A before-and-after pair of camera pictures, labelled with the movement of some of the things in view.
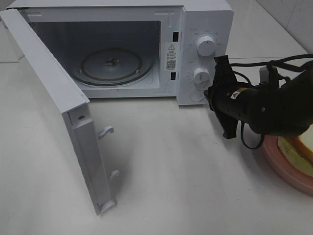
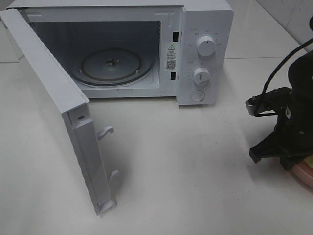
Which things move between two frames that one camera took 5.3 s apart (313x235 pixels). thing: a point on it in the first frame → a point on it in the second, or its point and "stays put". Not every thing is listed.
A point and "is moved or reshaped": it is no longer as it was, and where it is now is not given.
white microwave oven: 136,49 stays put
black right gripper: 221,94 → 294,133
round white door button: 196,95 stays put
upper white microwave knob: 206,46 stays put
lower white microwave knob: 202,76 stays put
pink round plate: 285,167 is moved or reshaped
